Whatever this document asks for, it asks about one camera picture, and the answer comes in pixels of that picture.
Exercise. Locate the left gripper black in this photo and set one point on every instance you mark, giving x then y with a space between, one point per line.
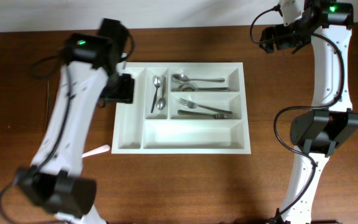
127 91

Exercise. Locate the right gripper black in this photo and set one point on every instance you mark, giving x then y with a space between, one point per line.
282 42

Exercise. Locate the small teaspoon dark handle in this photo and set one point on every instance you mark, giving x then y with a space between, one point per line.
157 83

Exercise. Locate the small silver teaspoon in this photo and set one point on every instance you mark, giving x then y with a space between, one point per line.
162 101

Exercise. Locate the silver tablespoon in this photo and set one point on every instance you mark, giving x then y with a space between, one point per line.
183 79
189 87

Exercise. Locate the pink white spoon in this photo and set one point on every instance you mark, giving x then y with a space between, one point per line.
98 150

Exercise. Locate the silver fork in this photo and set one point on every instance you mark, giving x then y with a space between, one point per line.
193 105
214 116

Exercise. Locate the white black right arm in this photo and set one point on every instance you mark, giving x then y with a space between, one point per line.
330 120

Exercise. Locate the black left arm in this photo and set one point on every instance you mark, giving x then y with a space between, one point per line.
89 67

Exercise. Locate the white plastic cutlery tray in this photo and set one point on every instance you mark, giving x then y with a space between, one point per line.
138 131

